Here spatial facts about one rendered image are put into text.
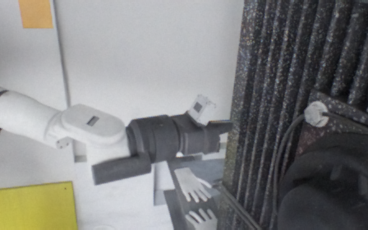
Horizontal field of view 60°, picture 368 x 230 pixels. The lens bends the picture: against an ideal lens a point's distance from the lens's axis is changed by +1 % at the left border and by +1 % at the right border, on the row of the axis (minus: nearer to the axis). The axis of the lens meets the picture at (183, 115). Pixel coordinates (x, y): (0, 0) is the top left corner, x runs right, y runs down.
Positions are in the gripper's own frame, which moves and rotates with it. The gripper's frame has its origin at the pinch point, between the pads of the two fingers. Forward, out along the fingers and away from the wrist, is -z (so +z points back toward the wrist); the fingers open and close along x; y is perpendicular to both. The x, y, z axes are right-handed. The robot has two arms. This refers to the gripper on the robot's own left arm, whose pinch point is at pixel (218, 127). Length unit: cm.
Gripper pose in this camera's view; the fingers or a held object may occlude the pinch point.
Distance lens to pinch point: 65.5
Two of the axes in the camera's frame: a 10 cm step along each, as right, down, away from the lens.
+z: -9.1, 1.4, -3.9
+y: 0.4, -9.0, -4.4
